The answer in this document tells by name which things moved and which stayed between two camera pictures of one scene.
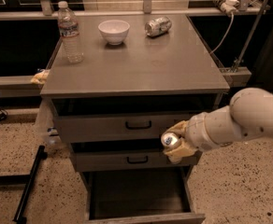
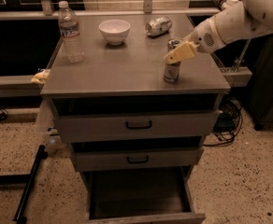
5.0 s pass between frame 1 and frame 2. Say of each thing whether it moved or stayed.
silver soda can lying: stayed
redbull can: moved
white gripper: moved
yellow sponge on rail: stayed
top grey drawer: stayed
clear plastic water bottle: stayed
